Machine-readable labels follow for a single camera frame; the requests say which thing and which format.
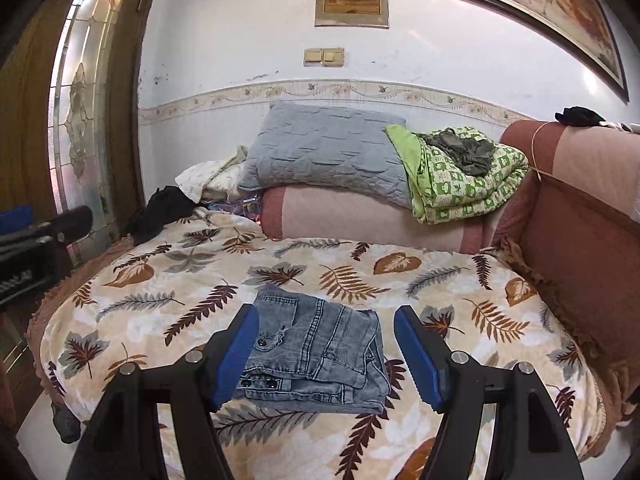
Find white crumpled cloth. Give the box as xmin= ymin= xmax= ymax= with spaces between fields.
xmin=175 ymin=146 xmax=249 ymax=201

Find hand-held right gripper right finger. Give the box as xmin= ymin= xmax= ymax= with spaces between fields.
xmin=393 ymin=305 xmax=585 ymax=480

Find reddish brown sofa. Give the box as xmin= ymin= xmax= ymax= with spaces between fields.
xmin=260 ymin=119 xmax=640 ymax=461

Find leaf print blanket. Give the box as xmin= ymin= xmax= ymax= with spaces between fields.
xmin=37 ymin=207 xmax=601 ymax=480

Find black cloth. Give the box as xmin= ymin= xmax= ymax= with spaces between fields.
xmin=555 ymin=106 xmax=607 ymax=128
xmin=125 ymin=186 xmax=198 ymax=246

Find grey quilted pillow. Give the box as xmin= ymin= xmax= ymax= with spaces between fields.
xmin=237 ymin=100 xmax=413 ymax=208

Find small black object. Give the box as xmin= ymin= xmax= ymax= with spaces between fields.
xmin=51 ymin=400 xmax=82 ymax=444

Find dark green cloth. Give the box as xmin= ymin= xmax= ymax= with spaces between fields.
xmin=422 ymin=129 xmax=496 ymax=177

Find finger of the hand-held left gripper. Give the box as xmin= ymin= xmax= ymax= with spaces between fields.
xmin=0 ymin=205 xmax=94 ymax=251
xmin=0 ymin=205 xmax=32 ymax=235

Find colourful printed cloth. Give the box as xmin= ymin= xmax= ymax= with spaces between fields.
xmin=206 ymin=196 xmax=264 ymax=225

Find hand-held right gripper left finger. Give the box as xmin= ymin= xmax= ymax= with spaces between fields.
xmin=67 ymin=304 xmax=261 ymax=480

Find wooden door with glass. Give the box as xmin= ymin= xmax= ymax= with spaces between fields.
xmin=0 ymin=0 xmax=168 ymax=281

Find beige wall plaque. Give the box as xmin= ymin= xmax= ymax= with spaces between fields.
xmin=314 ymin=0 xmax=390 ymax=28

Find green patterned quilt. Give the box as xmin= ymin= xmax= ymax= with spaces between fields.
xmin=385 ymin=124 xmax=530 ymax=225

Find beige light switch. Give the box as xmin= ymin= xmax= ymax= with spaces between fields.
xmin=304 ymin=47 xmax=346 ymax=68

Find blue denim pants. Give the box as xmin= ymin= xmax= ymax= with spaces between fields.
xmin=235 ymin=282 xmax=391 ymax=415

